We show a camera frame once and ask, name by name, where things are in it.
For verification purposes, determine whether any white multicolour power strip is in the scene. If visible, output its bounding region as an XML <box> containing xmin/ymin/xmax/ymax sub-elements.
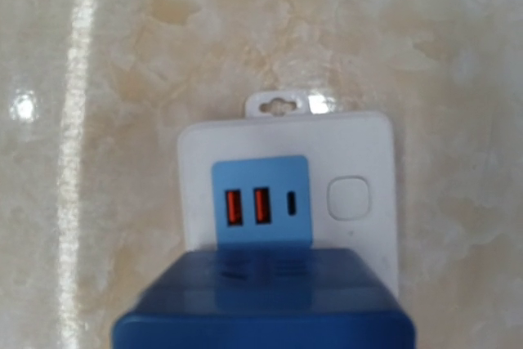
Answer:
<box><xmin>177</xmin><ymin>91</ymin><xmax>400</xmax><ymax>293</ymax></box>

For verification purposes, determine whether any dark blue cube socket adapter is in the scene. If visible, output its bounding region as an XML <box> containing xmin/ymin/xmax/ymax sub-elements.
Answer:
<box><xmin>111</xmin><ymin>247</ymin><xmax>416</xmax><ymax>348</ymax></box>

